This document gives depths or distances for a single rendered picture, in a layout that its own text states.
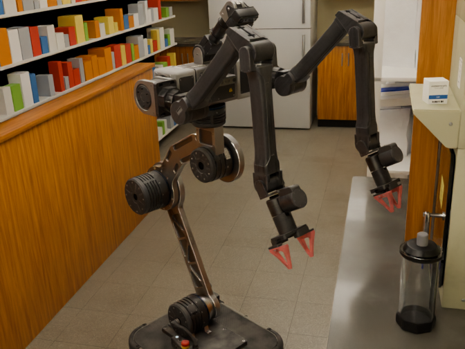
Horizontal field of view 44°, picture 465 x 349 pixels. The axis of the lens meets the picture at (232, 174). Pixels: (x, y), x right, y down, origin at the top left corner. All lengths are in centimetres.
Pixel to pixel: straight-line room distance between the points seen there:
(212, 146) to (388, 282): 84
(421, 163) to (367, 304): 51
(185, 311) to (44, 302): 103
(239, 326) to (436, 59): 158
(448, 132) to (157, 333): 178
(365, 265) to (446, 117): 62
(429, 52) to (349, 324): 84
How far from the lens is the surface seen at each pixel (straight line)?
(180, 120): 186
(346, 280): 184
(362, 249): 203
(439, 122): 154
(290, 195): 162
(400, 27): 291
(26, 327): 333
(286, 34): 649
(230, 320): 289
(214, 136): 219
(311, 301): 346
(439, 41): 188
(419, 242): 155
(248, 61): 157
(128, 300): 357
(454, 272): 171
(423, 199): 201
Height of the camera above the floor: 189
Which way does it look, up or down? 21 degrees down
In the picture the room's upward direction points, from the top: 2 degrees counter-clockwise
